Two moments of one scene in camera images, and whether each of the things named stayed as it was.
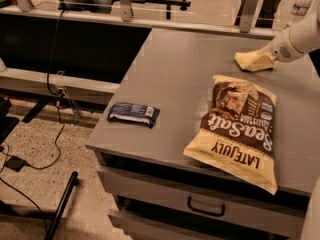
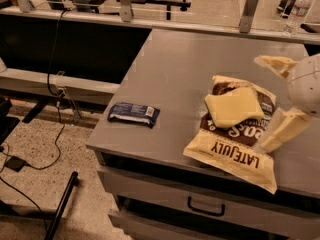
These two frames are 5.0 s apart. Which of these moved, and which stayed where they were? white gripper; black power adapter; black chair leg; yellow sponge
Moved: yellow sponge; white gripper
Stayed: black chair leg; black power adapter
